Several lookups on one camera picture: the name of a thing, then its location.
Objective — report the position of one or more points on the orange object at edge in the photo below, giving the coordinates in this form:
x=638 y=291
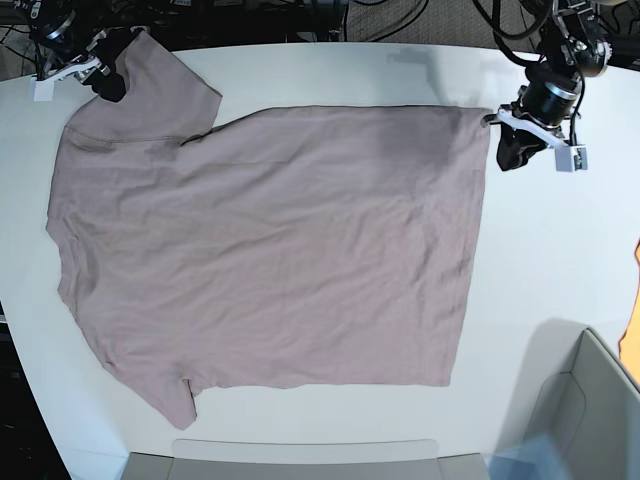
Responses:
x=629 y=343

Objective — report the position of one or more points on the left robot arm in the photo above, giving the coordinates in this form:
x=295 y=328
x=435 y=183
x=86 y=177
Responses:
x=562 y=48

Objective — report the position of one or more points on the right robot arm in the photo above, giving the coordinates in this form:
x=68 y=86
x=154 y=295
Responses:
x=44 y=17

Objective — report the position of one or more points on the blue translucent object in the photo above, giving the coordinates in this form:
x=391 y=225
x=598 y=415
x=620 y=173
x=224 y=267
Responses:
x=525 y=457

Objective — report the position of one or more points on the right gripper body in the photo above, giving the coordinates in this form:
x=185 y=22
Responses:
x=72 y=45

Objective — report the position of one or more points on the grey plastic bin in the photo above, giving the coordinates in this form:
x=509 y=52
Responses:
x=585 y=423

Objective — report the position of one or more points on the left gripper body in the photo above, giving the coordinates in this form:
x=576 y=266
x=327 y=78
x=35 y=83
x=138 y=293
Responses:
x=548 y=99

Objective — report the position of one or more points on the mauve T-shirt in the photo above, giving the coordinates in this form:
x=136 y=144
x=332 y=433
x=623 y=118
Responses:
x=293 y=246

